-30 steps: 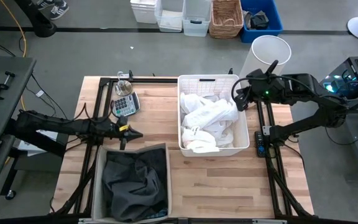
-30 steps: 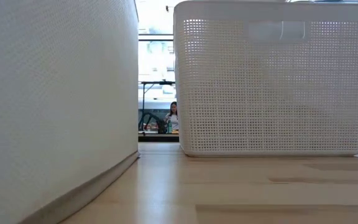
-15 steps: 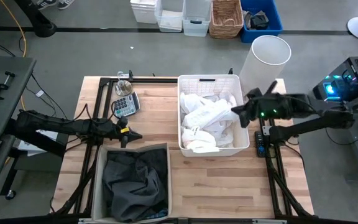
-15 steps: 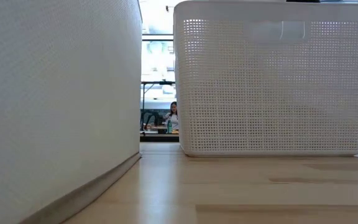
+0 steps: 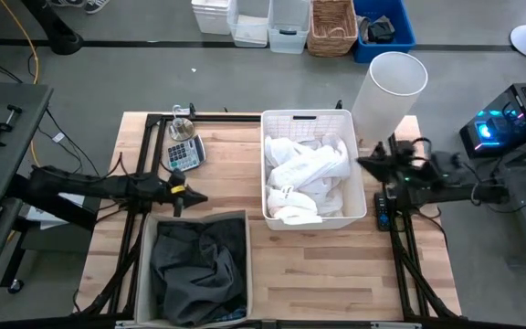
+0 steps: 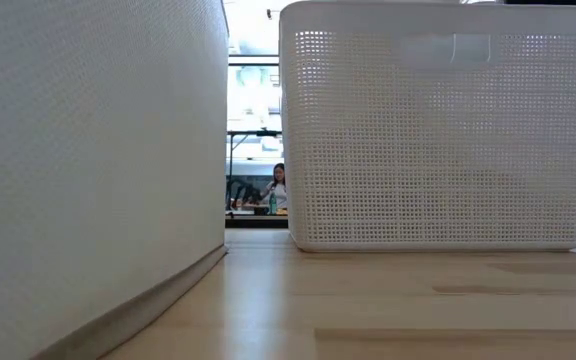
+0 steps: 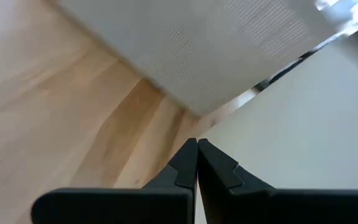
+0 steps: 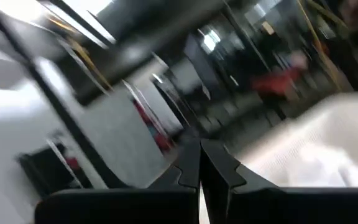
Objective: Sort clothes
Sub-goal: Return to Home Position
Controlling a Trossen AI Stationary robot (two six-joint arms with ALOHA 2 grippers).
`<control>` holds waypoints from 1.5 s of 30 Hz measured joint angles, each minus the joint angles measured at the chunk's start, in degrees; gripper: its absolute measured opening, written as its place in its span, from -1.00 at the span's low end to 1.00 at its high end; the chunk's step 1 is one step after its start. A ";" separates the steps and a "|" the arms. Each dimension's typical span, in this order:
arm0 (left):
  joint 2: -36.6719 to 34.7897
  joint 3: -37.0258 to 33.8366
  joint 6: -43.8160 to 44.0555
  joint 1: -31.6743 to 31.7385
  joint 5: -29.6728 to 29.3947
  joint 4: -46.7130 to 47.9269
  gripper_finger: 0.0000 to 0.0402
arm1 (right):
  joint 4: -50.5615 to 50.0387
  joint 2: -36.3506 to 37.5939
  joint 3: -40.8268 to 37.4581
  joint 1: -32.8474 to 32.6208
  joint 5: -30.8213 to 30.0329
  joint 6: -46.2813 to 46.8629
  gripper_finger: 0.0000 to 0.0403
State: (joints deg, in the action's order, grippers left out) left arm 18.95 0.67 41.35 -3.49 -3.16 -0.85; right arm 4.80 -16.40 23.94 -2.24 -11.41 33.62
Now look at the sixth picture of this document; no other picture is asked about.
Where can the white perforated plastic basket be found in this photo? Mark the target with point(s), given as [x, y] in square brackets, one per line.
[438, 150]

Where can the dark background workbench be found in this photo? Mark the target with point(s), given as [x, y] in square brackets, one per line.
[255, 221]

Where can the beige fabric storage box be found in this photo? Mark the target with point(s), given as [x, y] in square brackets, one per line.
[93, 150]

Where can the black background robot arm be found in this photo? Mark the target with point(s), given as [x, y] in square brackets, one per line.
[245, 192]

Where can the person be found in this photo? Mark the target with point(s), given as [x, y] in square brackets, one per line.
[279, 187]

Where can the green bottle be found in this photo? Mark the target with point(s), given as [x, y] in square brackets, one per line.
[272, 203]

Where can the black frame background table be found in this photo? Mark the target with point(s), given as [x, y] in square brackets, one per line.
[255, 133]

